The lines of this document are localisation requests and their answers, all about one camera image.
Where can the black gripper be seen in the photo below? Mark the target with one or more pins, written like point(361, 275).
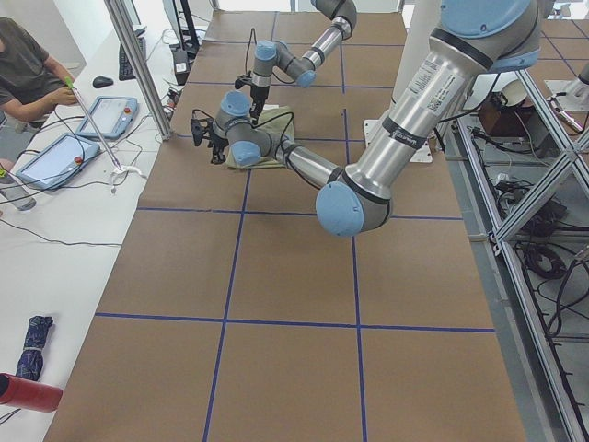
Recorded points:
point(216, 141)
point(257, 95)

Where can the green long-sleeve shirt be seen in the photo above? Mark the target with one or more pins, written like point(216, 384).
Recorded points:
point(274, 121)

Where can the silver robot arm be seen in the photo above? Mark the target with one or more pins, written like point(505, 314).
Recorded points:
point(302, 70)
point(471, 38)

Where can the black box with label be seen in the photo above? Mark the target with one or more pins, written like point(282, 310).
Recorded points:
point(181, 66)

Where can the upper teach pendant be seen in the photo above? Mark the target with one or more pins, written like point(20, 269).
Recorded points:
point(113, 115)

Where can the teach pendant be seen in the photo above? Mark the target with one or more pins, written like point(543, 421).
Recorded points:
point(57, 163)
point(113, 115)

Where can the blue tape line crosswise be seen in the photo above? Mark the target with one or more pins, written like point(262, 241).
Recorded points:
point(251, 212)

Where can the black computer mouse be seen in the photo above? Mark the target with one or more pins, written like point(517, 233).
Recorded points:
point(102, 81)

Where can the lower teach pendant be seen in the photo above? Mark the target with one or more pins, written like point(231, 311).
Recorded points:
point(57, 163)

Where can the seated person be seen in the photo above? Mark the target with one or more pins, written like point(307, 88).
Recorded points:
point(33, 83)

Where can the red bottle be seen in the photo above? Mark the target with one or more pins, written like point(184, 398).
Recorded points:
point(29, 394)

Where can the aluminium frame post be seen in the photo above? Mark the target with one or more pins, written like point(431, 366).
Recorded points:
point(124, 29)

